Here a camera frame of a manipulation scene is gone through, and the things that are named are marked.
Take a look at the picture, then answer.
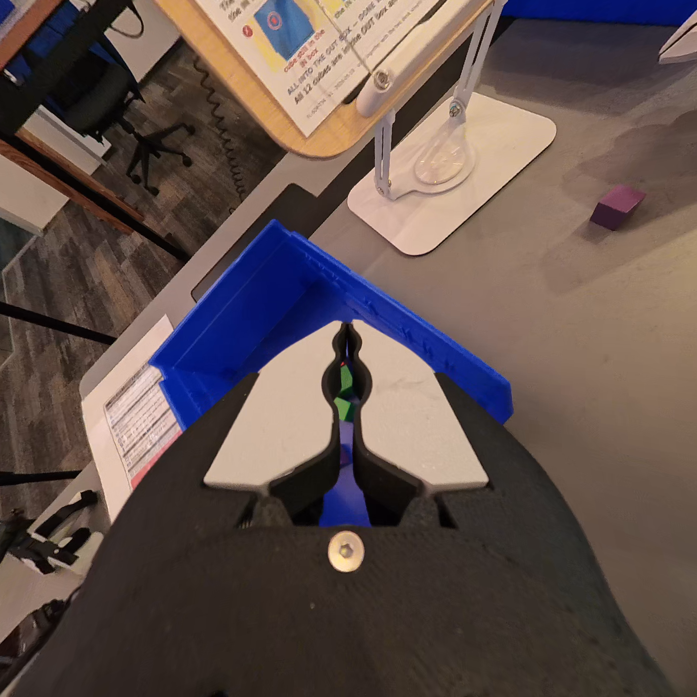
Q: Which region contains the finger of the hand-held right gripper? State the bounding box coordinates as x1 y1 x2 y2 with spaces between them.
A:
658 5 697 65

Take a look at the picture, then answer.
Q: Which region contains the printed instruction sheet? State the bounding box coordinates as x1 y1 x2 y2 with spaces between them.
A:
193 0 453 138

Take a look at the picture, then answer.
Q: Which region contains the white document stand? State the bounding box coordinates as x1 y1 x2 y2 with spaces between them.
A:
154 0 557 257

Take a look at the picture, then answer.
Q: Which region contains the black and white strap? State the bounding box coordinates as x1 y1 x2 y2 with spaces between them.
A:
0 489 104 575

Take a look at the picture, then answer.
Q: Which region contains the white printed paper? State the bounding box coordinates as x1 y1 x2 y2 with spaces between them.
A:
82 315 185 523

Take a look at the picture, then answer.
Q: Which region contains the black coiled cable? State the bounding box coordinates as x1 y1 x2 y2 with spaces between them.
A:
193 54 246 199

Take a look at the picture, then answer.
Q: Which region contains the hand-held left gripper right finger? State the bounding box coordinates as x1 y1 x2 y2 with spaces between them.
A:
348 320 490 528

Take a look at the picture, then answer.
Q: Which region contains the black office chair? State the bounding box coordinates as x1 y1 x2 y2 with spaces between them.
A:
52 62 196 197

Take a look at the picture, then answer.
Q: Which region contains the purple cube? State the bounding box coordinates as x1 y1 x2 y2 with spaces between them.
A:
590 184 647 232

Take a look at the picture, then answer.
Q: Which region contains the blue plastic bin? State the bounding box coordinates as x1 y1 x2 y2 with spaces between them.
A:
501 0 697 27
148 219 514 528

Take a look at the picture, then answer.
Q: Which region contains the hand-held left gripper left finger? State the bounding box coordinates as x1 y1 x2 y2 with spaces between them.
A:
203 321 349 525

